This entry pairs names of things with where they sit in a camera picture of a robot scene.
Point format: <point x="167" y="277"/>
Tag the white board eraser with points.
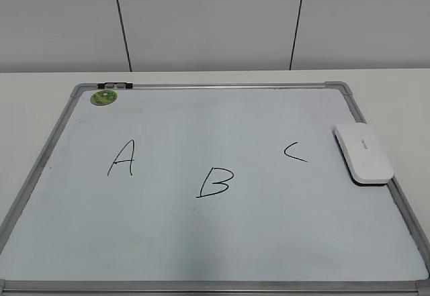
<point x="364" y="155"/>

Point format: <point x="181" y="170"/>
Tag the black hanging clip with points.
<point x="114" y="86"/>

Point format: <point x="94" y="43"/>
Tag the round green magnet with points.
<point x="103" y="98"/>

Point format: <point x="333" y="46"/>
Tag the white board with grey frame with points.
<point x="207" y="189"/>

